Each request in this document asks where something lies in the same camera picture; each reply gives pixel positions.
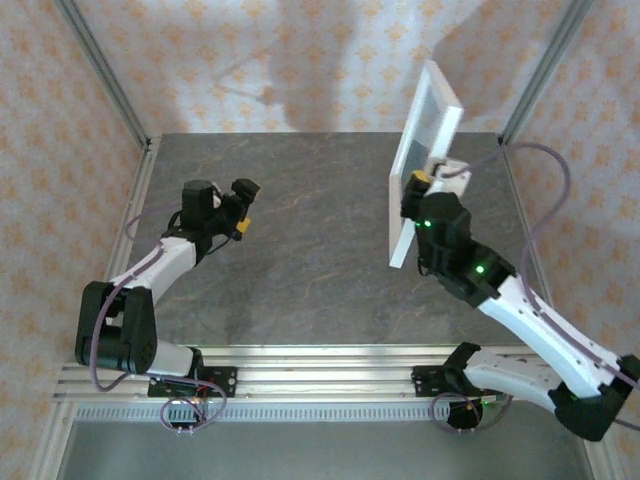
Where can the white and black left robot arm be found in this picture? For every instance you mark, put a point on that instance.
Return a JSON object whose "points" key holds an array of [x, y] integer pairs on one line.
{"points": [[115, 330]]}

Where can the aluminium corner post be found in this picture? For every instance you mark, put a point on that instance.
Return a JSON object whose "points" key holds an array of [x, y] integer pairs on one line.
{"points": [[542, 75], [107, 75]]}

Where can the aluminium table side rail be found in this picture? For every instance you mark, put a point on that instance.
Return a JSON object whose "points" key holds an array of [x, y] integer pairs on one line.
{"points": [[512, 170], [142, 180]]}

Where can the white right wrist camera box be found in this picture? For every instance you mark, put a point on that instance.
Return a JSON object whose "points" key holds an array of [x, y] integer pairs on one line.
{"points": [[452, 182]]}

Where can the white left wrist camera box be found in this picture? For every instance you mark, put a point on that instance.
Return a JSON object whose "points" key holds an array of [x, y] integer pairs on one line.
{"points": [[216, 197]]}

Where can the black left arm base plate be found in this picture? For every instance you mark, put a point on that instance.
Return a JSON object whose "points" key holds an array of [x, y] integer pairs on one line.
{"points": [[225, 382]]}

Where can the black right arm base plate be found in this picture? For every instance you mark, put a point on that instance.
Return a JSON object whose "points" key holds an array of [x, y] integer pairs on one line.
{"points": [[425, 380]]}

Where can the aluminium table edge rail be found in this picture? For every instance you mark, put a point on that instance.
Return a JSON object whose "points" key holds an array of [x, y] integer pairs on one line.
{"points": [[320, 352]]}

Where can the white picture frame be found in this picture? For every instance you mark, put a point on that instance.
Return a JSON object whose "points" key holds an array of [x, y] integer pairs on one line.
{"points": [[400, 240]]}

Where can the wide aluminium mounting beam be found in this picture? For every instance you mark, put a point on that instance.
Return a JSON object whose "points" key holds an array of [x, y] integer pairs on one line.
{"points": [[320, 380]]}

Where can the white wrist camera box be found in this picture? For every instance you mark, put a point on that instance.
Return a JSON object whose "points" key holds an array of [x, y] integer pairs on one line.
{"points": [[216, 197], [452, 182]]}

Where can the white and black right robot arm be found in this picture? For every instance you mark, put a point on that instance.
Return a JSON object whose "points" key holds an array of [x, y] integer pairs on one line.
{"points": [[530, 320]]}

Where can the aluminium frame leg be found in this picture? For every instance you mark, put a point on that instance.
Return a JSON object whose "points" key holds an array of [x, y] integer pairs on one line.
{"points": [[54, 440], [602, 460]]}

